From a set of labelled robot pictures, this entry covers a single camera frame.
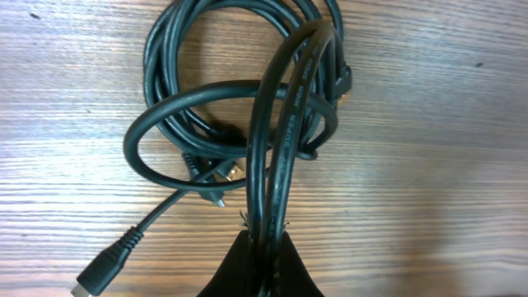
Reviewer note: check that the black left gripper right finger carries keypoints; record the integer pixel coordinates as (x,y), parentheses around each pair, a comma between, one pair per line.
(293,279)

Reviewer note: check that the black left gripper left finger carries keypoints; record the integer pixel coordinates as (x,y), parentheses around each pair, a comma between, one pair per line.
(233,277)

